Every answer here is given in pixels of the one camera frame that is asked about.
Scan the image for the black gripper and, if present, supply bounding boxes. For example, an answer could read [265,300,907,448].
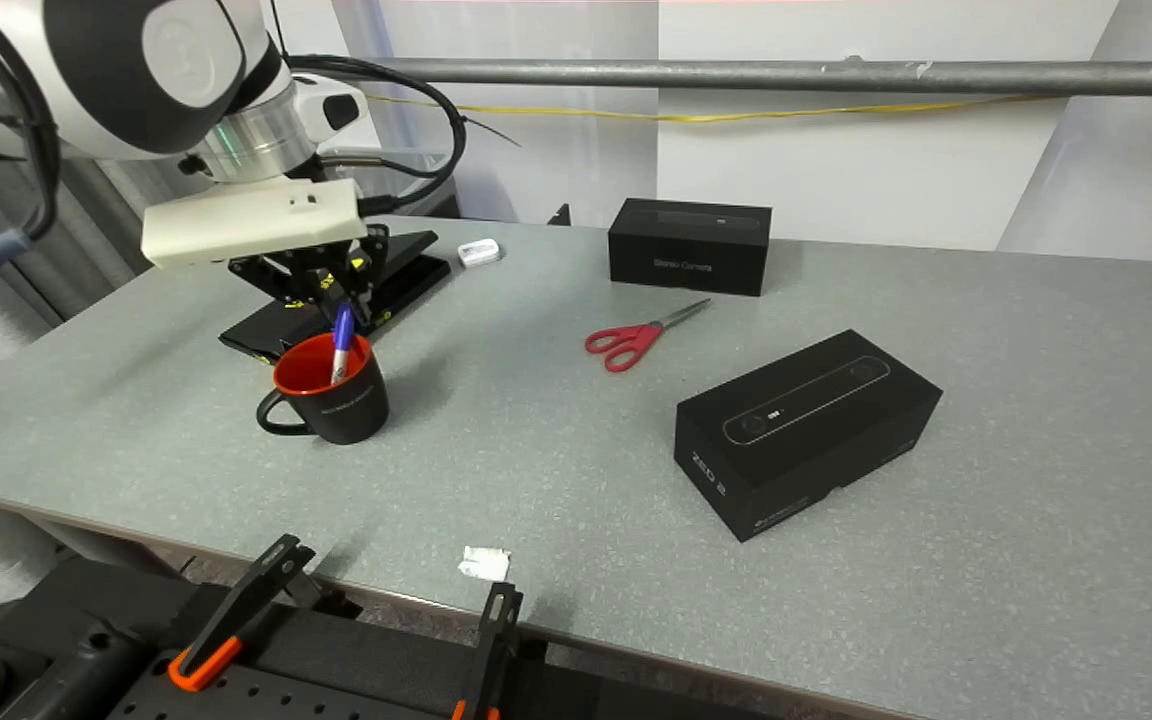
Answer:
[227,223,387,309]

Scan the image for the blue pen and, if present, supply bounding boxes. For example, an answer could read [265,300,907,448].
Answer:
[329,309,354,387]

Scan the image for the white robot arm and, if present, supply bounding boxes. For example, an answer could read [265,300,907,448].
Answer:
[0,0,363,270]

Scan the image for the black and orange mug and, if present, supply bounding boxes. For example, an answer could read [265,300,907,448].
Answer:
[256,334,387,444]

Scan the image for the small white object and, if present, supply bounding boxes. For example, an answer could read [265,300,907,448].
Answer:
[457,238,504,270]

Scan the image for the orange black clamp left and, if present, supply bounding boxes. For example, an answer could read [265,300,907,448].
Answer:
[162,534,310,698]

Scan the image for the orange black clamp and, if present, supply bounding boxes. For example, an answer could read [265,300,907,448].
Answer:
[162,534,310,698]
[449,580,525,720]

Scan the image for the white paper scrap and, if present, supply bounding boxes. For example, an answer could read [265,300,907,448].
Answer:
[457,546,510,580]

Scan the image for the small black box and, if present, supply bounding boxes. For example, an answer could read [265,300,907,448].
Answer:
[606,202,770,297]

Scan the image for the orange black clamp right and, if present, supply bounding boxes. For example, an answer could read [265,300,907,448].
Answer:
[449,580,525,720]

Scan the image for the grey horizontal metal pipe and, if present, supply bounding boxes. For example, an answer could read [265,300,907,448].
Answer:
[298,56,1152,97]

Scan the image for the cream wrist camera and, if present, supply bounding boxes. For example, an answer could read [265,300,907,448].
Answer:
[139,181,363,270]

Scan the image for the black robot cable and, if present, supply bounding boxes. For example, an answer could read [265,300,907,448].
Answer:
[285,54,470,219]

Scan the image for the red handled scissors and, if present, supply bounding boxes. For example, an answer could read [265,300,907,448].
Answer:
[583,300,701,373]

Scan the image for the large black camera box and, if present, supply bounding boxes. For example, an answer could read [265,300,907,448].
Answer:
[670,334,941,542]

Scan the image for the yellow cable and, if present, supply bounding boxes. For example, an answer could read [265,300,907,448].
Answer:
[459,94,1072,135]

